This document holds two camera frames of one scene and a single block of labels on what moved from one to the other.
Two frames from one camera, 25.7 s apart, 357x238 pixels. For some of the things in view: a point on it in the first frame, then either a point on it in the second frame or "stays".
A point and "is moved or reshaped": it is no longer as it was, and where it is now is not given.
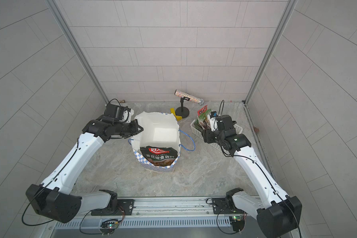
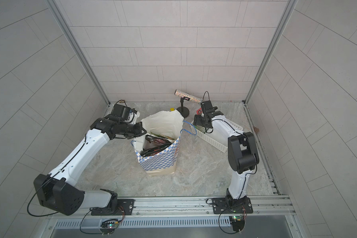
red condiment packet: x=203 y=110 stays
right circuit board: x=238 y=222 stays
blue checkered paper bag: x=159 y=129 is moved or reshaped
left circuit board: x=108 y=226 stays
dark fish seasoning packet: x=159 y=156 -> x=164 y=143
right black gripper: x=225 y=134 -> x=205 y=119
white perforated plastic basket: x=202 y=135 stays
